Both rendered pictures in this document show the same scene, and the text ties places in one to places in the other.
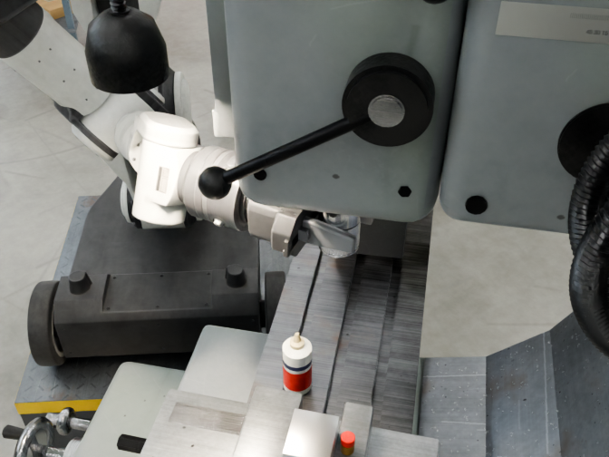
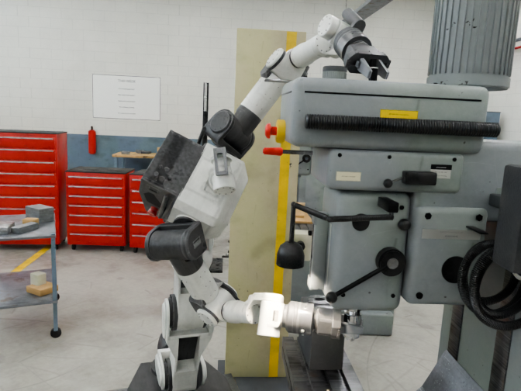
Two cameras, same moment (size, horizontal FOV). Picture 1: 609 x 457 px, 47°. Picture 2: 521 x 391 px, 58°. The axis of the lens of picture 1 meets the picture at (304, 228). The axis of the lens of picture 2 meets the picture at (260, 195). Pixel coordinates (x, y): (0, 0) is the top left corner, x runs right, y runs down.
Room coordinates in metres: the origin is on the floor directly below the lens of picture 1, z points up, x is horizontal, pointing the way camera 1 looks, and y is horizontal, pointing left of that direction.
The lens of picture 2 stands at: (-0.52, 0.56, 1.80)
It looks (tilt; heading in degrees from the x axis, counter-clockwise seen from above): 10 degrees down; 344
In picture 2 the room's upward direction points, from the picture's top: 3 degrees clockwise
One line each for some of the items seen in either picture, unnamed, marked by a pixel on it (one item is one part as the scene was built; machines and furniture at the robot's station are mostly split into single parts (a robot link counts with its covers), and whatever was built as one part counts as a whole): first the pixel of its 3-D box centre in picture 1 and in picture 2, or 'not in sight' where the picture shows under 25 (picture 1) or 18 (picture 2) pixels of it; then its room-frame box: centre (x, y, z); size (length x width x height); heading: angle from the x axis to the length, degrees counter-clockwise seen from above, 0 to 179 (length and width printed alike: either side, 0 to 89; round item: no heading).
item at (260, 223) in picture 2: not in sight; (262, 216); (2.34, -0.27, 1.15); 0.52 x 0.40 x 2.30; 79
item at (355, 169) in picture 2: not in sight; (381, 166); (0.59, -0.08, 1.68); 0.34 x 0.24 x 0.10; 79
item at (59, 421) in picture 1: (84, 424); not in sight; (0.84, 0.45, 0.50); 0.22 x 0.06 x 0.06; 79
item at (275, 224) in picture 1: (266, 201); (319, 321); (0.64, 0.04, 1.23); 0.13 x 0.12 x 0.10; 155
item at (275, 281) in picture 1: (275, 313); not in sight; (1.15, 0.07, 0.50); 0.20 x 0.05 x 0.20; 3
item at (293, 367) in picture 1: (297, 360); not in sight; (0.62, 0.01, 0.97); 0.04 x 0.04 x 0.11
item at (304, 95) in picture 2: not in sight; (375, 115); (0.60, -0.05, 1.81); 0.47 x 0.26 x 0.16; 79
